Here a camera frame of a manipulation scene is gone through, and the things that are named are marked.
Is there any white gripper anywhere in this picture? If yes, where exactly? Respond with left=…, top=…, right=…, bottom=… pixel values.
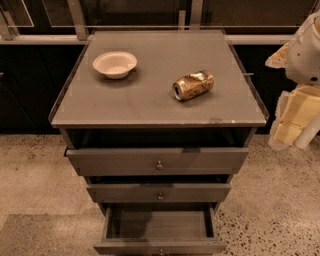
left=265, top=43, right=320, bottom=150

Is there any grey bottom drawer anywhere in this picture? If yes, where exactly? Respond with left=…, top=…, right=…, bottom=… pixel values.
left=94, top=203, right=226, bottom=256

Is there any grey drawer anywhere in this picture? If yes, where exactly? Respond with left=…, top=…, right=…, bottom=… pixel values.
left=87, top=183, right=231, bottom=203
left=94, top=203, right=226, bottom=256
left=66, top=147, right=248, bottom=176

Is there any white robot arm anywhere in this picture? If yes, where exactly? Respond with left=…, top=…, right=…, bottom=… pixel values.
left=265, top=11, right=320, bottom=150

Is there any grey drawer cabinet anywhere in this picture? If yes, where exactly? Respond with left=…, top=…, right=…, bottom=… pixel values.
left=49, top=30, right=268, bottom=211

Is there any grey top drawer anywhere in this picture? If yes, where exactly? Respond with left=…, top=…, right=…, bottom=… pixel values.
left=66, top=147, right=248, bottom=176

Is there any grey middle drawer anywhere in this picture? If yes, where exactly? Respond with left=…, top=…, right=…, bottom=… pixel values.
left=87, top=183, right=231, bottom=203

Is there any crushed gold soda can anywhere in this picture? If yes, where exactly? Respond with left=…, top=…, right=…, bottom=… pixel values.
left=172, top=70, right=214, bottom=101

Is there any white paper bowl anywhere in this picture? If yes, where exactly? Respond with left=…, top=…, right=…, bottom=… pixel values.
left=93, top=51, right=137, bottom=79

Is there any white cylindrical post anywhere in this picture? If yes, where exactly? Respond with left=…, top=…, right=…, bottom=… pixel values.
left=295, top=114, right=320, bottom=149

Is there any grey metal railing frame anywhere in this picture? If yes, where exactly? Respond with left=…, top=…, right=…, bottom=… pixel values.
left=0, top=0, right=320, bottom=46

